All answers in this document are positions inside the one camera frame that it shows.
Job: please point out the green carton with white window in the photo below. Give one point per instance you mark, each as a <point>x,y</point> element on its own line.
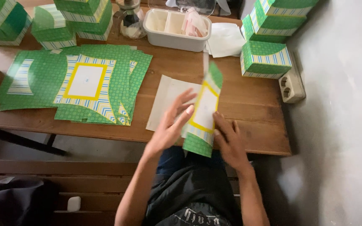
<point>206,108</point>

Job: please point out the white paper sheet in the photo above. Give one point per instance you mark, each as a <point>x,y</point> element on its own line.
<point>165,94</point>

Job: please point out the person's black printed shirt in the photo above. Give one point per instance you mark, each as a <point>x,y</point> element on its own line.
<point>196,197</point>

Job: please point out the brown wooden bench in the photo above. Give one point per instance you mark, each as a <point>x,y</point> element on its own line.
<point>99,185</point>

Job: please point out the person's left hand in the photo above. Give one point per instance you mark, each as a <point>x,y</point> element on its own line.
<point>168,128</point>

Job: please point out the white plastic divided tray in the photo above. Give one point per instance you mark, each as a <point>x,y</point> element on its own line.
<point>168,39</point>

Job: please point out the green patterned folded box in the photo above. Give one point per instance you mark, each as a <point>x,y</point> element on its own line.
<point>289,5</point>
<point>278,23</point>
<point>264,59</point>
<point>253,36</point>

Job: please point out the glass jar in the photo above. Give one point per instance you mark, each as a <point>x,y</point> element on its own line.
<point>130,23</point>

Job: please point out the stack of white papers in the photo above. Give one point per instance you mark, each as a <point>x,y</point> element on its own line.
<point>226,39</point>

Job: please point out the white power strip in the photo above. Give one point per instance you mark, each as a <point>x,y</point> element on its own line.
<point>291,84</point>

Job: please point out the person's right hand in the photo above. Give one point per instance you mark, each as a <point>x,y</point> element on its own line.
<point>231,144</point>

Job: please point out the black bag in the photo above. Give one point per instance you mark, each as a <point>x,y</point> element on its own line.
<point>14,204</point>

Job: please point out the stack of green assembled boxes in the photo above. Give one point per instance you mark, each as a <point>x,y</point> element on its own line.
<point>52,28</point>

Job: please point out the clear plastic container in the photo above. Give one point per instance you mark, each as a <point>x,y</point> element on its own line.
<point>196,5</point>

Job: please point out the small white case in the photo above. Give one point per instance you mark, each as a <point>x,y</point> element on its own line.
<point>74,204</point>

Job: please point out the person's blue shorts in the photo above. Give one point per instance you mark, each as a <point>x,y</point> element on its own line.
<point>171,160</point>

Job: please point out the black metal table leg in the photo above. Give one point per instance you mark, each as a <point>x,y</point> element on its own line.
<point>20,141</point>

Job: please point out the pink and white sachets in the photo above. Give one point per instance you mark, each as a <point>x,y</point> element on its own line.
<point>195,23</point>

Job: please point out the pile of flat green cartons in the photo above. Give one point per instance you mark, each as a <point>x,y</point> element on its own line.
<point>46,81</point>

